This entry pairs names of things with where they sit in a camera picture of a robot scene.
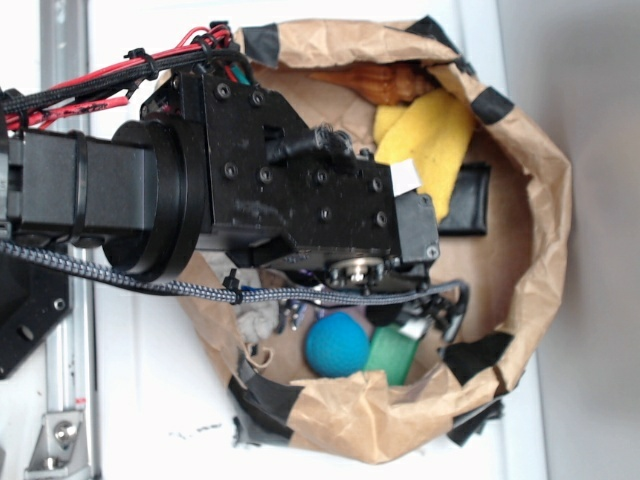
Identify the green rectangular block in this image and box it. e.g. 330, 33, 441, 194
364, 325, 419, 386

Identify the metal corner bracket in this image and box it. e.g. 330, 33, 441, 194
24, 410, 93, 480

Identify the grey braided cable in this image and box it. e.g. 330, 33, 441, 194
0, 239, 471, 346

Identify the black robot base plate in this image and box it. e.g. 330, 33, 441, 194
0, 255, 70, 380

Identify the blue dimpled ball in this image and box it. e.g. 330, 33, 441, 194
305, 312, 370, 378

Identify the crumpled white tissue paper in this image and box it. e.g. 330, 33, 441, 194
203, 252, 279, 343

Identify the black leather wallet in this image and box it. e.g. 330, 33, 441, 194
438, 162, 491, 237

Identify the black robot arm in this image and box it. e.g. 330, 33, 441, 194
1, 70, 439, 292

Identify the brown paper bag bin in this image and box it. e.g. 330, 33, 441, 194
181, 18, 571, 464

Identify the red and black cable bundle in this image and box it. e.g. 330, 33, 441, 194
0, 25, 251, 132

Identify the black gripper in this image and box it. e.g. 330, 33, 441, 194
141, 70, 438, 293

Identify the silver key bunch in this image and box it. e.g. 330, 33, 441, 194
275, 299, 318, 334

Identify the yellow microfiber cloth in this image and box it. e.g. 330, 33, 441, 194
373, 89, 475, 222

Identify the orange conch seashell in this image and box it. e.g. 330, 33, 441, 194
309, 63, 436, 106

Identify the aluminium extrusion rail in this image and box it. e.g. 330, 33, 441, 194
40, 1, 97, 415

